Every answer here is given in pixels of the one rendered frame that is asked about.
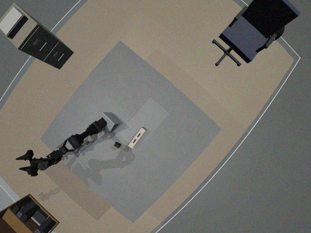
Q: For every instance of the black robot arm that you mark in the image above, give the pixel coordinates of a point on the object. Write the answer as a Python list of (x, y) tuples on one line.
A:
[(75, 140)]

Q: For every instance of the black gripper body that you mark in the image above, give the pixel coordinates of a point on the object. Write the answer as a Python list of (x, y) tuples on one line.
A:
[(29, 154)]

